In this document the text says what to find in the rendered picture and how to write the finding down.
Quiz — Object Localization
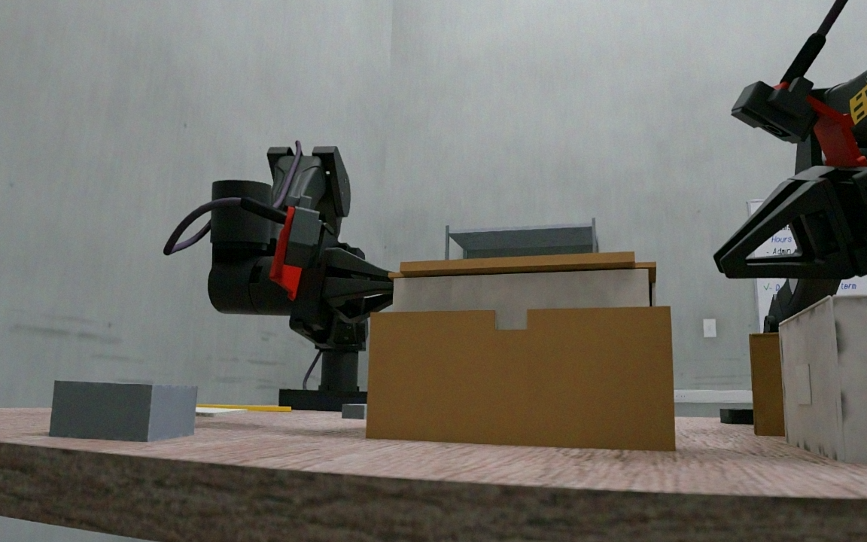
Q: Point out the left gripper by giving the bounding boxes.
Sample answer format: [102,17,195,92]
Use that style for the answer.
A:
[713,95,867,280]

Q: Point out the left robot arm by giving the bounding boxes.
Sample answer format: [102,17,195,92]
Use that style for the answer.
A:
[731,70,867,333]

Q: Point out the white box with tan tape band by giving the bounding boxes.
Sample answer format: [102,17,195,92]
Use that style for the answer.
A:
[779,294,867,464]

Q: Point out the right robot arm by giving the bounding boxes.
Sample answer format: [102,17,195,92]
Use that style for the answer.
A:
[208,146,369,398]

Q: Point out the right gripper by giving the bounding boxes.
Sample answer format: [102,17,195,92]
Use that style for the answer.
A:
[249,207,395,349]

